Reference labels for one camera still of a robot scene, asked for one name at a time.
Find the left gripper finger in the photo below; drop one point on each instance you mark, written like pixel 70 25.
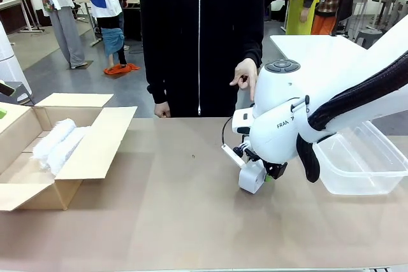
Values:
pixel 8 90
pixel 2 114

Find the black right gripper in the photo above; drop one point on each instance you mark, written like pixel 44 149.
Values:
pixel 275 170

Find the unwrapped white clock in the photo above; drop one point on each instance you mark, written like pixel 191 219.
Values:
pixel 252 178

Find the narrow bubble-wrapped clock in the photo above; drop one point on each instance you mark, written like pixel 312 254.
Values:
pixel 52 139

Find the wide bubble-wrapped clock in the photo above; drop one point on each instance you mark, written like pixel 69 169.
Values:
pixel 71 149

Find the person's right forearm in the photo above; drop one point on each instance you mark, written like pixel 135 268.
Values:
pixel 156 84

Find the person's left forearm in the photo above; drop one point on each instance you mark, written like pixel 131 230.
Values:
pixel 255 46

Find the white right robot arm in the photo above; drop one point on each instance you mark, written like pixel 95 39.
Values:
pixel 338 77

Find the person's left hand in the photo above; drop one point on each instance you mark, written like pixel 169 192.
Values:
pixel 247 73

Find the person's right hand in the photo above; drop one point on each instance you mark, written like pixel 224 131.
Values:
pixel 162 111

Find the white background desk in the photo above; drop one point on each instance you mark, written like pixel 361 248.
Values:
pixel 19 1

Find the clear plastic bin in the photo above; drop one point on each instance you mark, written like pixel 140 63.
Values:
pixel 360 163

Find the white shirt grey trousers figure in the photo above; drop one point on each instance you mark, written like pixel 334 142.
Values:
pixel 63 14

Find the open brown cardboard box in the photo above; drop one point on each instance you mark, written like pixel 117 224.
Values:
pixel 95 144

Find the orange cloth on floor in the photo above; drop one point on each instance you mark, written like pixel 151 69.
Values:
pixel 121 68

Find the white background table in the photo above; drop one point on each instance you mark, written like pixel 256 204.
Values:
pixel 306 52

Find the person in black hoodie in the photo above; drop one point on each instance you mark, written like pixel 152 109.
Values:
pixel 204 30

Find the grey round stool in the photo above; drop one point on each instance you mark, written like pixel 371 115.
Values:
pixel 369 38

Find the person in orange trousers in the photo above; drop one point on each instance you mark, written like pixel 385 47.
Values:
pixel 325 14

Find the person in yellow apron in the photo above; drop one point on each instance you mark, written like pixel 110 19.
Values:
pixel 303 7

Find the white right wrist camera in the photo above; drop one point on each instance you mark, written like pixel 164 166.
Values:
pixel 239 122

